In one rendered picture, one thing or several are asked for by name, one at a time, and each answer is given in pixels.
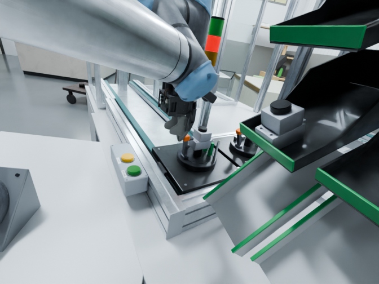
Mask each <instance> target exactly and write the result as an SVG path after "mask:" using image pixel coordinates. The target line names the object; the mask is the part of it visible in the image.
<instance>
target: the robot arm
mask: <svg viewBox="0 0 379 284"><path fill-rule="evenodd" d="M211 3H212V0H0V38H4V39H8V40H11V41H15V42H19V43H22V44H25V45H29V46H33V47H37V48H41V49H44V50H47V51H52V52H56V53H59V54H62V55H66V56H70V57H74V58H77V59H81V60H84V61H89V62H91V63H96V64H99V65H103V66H107V67H110V68H114V69H118V70H121V71H124V72H128V73H132V74H136V75H139V76H143V77H147V78H150V79H155V80H157V81H161V82H162V88H159V95H158V107H160V109H161V110H162V111H163V112H164V113H165V114H167V115H168V117H171V120H169V121H167V122H165V124H164V127H165V128H166V129H168V130H169V133H170V134H172V135H176V136H177V140H178V141H179V142H180V141H182V140H183V139H184V138H185V137H186V135H187V134H188V132H189V131H190V130H191V128H192V126H193V124H194V122H195V118H196V111H197V109H196V108H197V99H199V98H202V99H203V101H205V102H210V103H212V104H214V102H215V101H216V99H217V96H216V95H214V94H213V92H212V89H213V88H214V86H215V85H216V83H217V80H218V76H217V74H216V72H215V70H214V68H213V66H212V64H211V60H209V59H208V57H207V56H206V54H205V53H204V47H205V41H206V35H207V31H208V25H209V20H210V17H211V14H210V12H211ZM160 94H161V96H160ZM160 98H161V99H160ZM160 101H161V103H160ZM9 203H10V198H9V193H8V190H7V188H6V186H5V185H4V183H2V182H1V181H0V223H1V222H2V221H3V219H4V218H5V216H6V214H7V210H8V207H9Z"/></svg>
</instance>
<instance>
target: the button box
mask: <svg viewBox="0 0 379 284"><path fill-rule="evenodd" d="M125 153H131V154H133V155H134V160H133V161H131V162H124V161H122V160H121V156H122V155H123V154H125ZM111 159H112V162H113V165H114V168H115V170H116V173H117V176H118V179H119V181H120V184H121V187H122V190H123V192H124V195H125V197H127V196H130V195H133V194H137V193H141V192H145V191H147V190H148V175H147V173H146V171H145V169H144V167H143V166H142V164H141V162H140V160H139V158H138V157H137V155H136V153H135V152H134V150H133V148H132V146H131V144H130V143H124V144H115V145H111ZM131 165H137V166H139V167H140V168H141V171H140V174H138V175H135V176H132V175H129V174H128V173H127V168H128V167H129V166H131Z"/></svg>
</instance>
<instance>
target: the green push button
mask: <svg viewBox="0 0 379 284"><path fill-rule="evenodd" d="M140 171H141V168H140V167H139V166H137V165H131V166H129V167H128V168H127V173H128V174H129V175H132V176H135V175H138V174H140Z"/></svg>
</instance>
